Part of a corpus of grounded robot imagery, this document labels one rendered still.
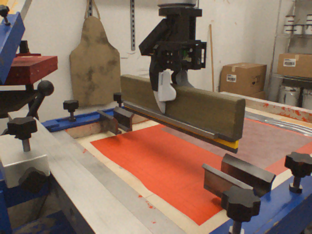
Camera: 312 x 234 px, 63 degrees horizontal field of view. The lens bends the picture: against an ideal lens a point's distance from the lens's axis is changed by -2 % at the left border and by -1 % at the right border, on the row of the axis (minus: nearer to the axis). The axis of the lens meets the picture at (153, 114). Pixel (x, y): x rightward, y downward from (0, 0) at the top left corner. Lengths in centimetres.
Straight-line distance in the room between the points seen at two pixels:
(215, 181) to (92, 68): 227
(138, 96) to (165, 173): 20
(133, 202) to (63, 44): 223
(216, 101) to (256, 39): 422
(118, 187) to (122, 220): 15
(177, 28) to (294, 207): 36
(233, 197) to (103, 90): 241
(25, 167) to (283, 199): 38
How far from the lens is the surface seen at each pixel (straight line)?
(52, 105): 258
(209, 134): 47
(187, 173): 57
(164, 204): 48
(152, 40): 56
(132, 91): 65
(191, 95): 50
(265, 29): 463
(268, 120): 95
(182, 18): 50
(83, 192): 37
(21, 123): 40
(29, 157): 40
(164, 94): 53
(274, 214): 42
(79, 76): 255
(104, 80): 265
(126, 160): 62
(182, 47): 50
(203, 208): 47
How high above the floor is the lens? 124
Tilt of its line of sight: 18 degrees down
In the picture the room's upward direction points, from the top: straight up
